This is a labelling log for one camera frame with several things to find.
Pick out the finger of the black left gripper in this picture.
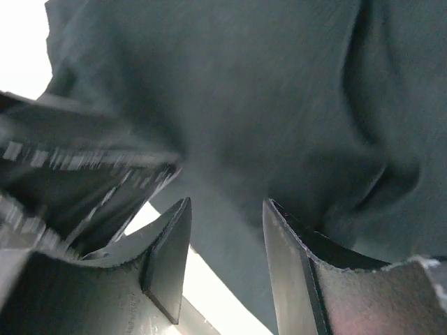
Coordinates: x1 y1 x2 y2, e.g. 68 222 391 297
1 92 180 258

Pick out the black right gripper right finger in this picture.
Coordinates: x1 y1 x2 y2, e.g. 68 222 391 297
263 199 446 334

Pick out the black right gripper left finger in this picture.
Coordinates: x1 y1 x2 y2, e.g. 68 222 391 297
1 198 191 334

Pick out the black t shirt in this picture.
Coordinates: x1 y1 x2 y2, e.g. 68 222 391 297
45 1 446 331

